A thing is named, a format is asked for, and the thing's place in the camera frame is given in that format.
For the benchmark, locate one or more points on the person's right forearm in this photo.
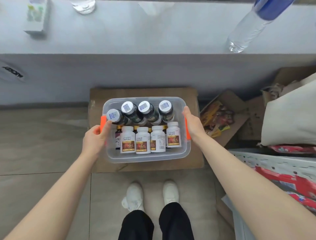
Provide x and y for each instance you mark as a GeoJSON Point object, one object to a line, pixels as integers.
{"type": "Point", "coordinates": [247, 188]}

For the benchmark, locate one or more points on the small white green carton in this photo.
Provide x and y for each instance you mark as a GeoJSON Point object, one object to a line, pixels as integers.
{"type": "Point", "coordinates": [35, 17]}

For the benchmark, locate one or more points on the clear glass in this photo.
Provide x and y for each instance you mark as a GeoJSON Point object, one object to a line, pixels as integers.
{"type": "Point", "coordinates": [84, 6]}

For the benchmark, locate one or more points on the torn brown cardboard box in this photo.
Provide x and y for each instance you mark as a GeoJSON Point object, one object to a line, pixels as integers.
{"type": "Point", "coordinates": [288, 74]}

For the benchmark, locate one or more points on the gray window sill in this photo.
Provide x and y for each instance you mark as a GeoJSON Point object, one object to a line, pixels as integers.
{"type": "Point", "coordinates": [148, 32]}

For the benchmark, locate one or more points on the closed brown cardboard box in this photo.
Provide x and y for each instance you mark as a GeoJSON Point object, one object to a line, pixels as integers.
{"type": "Point", "coordinates": [148, 92]}

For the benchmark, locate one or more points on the white metal shelf rack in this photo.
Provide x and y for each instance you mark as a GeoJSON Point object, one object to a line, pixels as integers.
{"type": "Point", "coordinates": [271, 160]}

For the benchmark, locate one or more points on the open brown cardboard box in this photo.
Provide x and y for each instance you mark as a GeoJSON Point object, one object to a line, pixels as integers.
{"type": "Point", "coordinates": [234, 103]}

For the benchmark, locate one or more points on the pile of colourful snack packets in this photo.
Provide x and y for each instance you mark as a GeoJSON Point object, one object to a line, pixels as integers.
{"type": "Point", "coordinates": [217, 116]}

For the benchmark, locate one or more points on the person's right hand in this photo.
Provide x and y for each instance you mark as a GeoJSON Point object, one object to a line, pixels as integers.
{"type": "Point", "coordinates": [195, 126]}

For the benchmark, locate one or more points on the bunch of red snack strips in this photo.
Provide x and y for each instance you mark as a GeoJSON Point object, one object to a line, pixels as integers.
{"type": "Point", "coordinates": [291, 181]}

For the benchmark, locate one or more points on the person's left forearm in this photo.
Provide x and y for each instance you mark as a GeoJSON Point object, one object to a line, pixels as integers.
{"type": "Point", "coordinates": [54, 200]}

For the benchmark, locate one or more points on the clear water bottle blue label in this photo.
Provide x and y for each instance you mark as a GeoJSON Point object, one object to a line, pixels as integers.
{"type": "Point", "coordinates": [249, 27]}

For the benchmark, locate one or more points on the clear bin orange handles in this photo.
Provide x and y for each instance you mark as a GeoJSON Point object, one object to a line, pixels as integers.
{"type": "Point", "coordinates": [148, 158]}

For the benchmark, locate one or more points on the person's black trousers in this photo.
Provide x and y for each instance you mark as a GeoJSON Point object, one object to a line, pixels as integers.
{"type": "Point", "coordinates": [138, 227]}

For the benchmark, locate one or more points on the person's right white shoe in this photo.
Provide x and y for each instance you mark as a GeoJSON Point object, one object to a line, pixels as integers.
{"type": "Point", "coordinates": [170, 192]}

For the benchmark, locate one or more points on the person's left hand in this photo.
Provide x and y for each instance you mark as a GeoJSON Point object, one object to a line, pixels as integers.
{"type": "Point", "coordinates": [95, 141]}

